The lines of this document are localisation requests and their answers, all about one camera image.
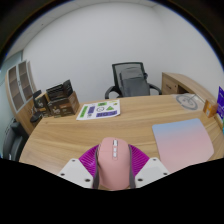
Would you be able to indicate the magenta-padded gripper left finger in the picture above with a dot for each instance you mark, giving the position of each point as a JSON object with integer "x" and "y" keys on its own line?
{"x": 75, "y": 171}

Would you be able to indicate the black leather armchair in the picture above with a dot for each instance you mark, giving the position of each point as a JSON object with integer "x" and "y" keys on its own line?
{"x": 13, "y": 140}

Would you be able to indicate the pink and blue mouse pad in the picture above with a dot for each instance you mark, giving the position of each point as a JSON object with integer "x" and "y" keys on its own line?
{"x": 183, "y": 143}

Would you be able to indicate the small dark brown box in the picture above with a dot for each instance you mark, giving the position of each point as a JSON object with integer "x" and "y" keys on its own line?
{"x": 41, "y": 103}

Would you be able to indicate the wooden side desk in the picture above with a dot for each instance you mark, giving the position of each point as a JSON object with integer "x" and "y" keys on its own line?
{"x": 183, "y": 82}

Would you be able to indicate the black box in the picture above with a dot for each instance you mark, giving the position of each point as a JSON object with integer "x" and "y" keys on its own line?
{"x": 59, "y": 90}

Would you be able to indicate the white sticker sheet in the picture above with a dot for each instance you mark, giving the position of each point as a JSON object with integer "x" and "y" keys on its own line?
{"x": 98, "y": 110}

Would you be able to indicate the wooden shelf cabinet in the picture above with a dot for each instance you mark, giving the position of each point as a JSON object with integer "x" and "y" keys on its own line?
{"x": 16, "y": 86}

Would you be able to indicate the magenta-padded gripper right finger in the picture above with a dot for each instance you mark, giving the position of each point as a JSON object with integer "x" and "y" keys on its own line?
{"x": 151, "y": 171}

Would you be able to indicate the pink computer mouse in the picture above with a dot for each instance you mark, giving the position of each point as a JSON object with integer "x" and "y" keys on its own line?
{"x": 114, "y": 165}

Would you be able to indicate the purple card package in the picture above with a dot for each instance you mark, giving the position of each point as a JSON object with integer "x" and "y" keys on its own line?
{"x": 221, "y": 103}

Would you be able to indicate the black mesh office chair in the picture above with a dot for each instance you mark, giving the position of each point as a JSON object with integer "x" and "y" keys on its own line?
{"x": 115, "y": 73}

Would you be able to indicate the orange cardboard box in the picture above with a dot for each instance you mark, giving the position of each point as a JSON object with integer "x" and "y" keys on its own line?
{"x": 210, "y": 108}

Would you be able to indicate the brown cardboard box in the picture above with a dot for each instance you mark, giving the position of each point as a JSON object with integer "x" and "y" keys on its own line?
{"x": 65, "y": 106}

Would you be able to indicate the grey backpack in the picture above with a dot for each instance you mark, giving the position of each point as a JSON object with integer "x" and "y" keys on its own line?
{"x": 134, "y": 83}

